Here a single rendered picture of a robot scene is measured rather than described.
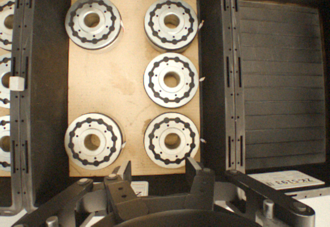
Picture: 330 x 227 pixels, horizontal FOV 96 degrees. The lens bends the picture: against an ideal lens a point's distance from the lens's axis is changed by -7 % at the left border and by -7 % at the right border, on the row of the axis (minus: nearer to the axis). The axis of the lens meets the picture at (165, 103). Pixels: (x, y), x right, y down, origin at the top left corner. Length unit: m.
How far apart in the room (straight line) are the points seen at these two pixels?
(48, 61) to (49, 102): 0.07
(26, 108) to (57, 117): 0.07
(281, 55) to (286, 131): 0.17
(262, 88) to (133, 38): 0.29
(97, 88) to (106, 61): 0.06
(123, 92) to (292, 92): 0.37
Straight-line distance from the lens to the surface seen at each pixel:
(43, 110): 0.30
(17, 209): 0.32
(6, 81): 0.40
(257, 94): 0.40
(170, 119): 0.29
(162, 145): 0.29
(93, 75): 0.35
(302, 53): 0.49
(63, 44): 0.37
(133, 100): 0.32
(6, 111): 0.43
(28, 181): 0.30
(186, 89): 0.30
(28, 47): 0.29
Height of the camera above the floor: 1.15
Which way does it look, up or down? 85 degrees down
